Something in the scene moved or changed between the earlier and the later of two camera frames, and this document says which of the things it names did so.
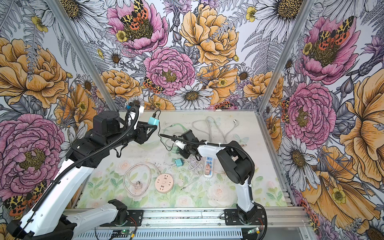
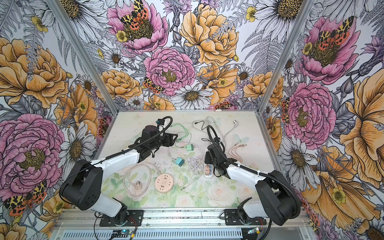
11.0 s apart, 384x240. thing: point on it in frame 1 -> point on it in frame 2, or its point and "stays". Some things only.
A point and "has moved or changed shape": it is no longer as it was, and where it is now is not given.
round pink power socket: x=164 y=183 stays
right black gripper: x=185 y=155 -> x=207 y=157
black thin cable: x=154 y=115 has moved or changed shape
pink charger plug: x=207 y=171 stays
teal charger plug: x=179 y=162 stays
